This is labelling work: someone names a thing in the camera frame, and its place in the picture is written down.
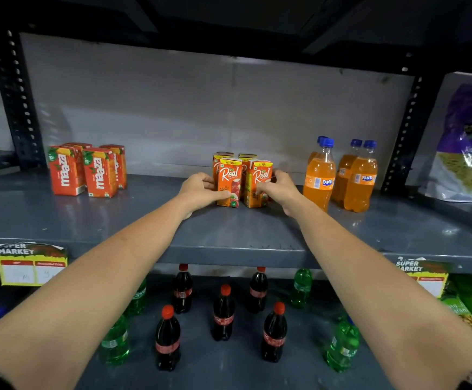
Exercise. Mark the red mango drink carton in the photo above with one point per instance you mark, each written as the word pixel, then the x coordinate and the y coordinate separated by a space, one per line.
pixel 66 172
pixel 79 145
pixel 100 174
pixel 120 166

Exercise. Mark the yellow shelf price tag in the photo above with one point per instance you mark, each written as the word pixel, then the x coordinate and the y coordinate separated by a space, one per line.
pixel 424 276
pixel 31 266

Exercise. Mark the person's right hand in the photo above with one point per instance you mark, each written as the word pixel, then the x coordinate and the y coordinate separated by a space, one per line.
pixel 284 192

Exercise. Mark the green soda bottle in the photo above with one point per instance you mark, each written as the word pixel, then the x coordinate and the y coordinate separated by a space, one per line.
pixel 138 299
pixel 342 345
pixel 115 343
pixel 301 288

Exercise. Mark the person's left hand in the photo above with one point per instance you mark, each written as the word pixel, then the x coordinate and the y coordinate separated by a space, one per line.
pixel 195 192

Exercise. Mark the orange soda bottle blue cap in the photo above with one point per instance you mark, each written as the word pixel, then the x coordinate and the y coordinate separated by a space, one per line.
pixel 342 172
pixel 319 178
pixel 312 156
pixel 360 182

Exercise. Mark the person's right forearm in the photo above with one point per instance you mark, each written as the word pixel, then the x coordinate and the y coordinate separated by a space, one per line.
pixel 382 288

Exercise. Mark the orange fruit juice carton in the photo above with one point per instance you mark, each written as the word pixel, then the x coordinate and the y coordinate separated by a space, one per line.
pixel 230 176
pixel 223 155
pixel 260 174
pixel 247 157

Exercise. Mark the person's right thumb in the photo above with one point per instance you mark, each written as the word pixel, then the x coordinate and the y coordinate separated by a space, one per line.
pixel 263 190

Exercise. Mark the person's left thumb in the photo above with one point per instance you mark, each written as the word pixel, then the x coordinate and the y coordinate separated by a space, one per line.
pixel 219 195

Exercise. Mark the purple snack bag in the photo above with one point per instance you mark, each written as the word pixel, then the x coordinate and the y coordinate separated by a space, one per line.
pixel 465 146

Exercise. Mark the dark grey metal shelf rack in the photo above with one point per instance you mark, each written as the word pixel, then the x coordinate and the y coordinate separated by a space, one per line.
pixel 98 223

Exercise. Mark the person's left forearm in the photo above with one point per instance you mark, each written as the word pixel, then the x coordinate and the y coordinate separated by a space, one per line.
pixel 90 288

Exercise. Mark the cola bottle red cap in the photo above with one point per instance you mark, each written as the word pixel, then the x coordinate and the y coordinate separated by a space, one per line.
pixel 258 291
pixel 167 343
pixel 223 316
pixel 182 290
pixel 274 337

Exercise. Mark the black perforated rack upright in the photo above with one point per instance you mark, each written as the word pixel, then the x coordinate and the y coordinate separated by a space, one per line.
pixel 16 101
pixel 408 138

